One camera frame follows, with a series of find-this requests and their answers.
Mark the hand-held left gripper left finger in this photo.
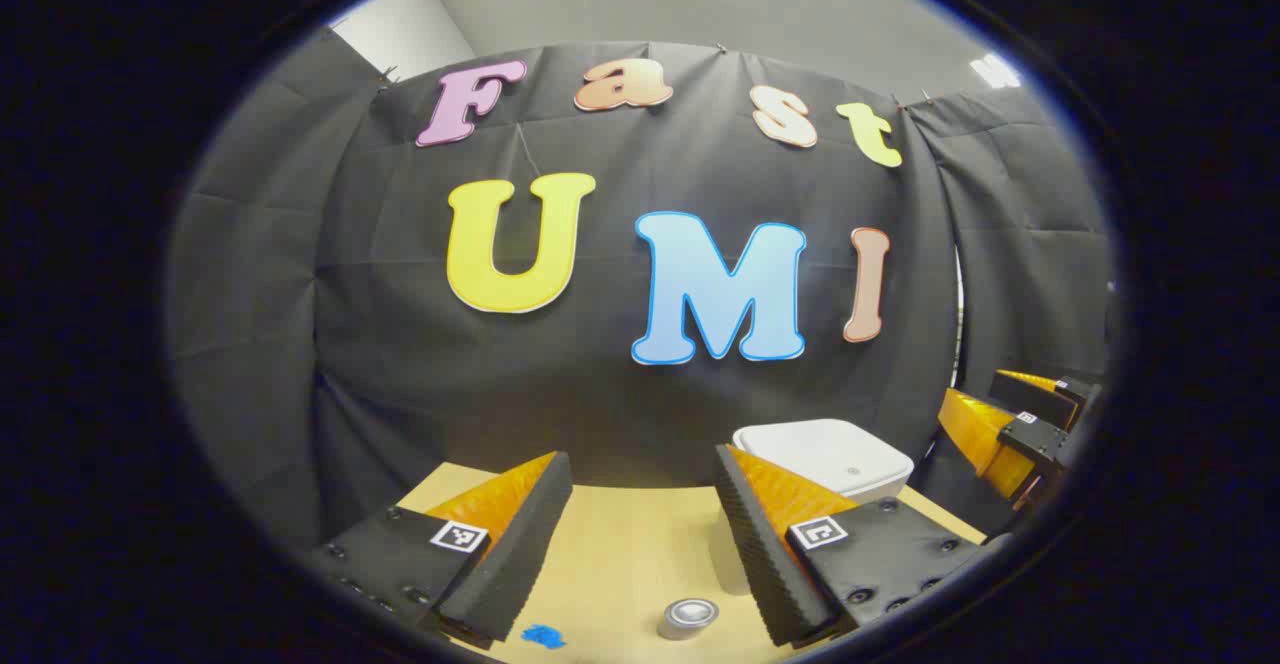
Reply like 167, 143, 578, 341
305, 451, 574, 651

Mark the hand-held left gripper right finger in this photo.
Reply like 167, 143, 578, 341
713, 444, 988, 649

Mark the silver pop can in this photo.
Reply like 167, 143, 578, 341
657, 597, 721, 642

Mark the white desktop garbage bin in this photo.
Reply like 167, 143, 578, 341
733, 419, 915, 505

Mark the wooden desktop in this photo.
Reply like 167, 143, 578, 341
395, 461, 991, 664

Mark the ceiling light panel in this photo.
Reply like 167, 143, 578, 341
968, 52, 1023, 90

